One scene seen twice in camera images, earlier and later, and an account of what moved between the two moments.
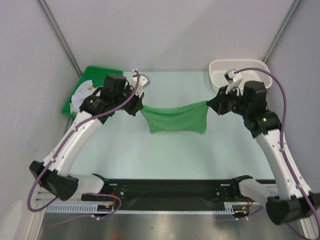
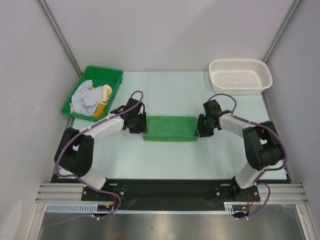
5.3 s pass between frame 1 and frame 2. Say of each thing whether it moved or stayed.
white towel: stayed
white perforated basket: stayed
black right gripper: moved
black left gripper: moved
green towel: moved
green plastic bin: stayed
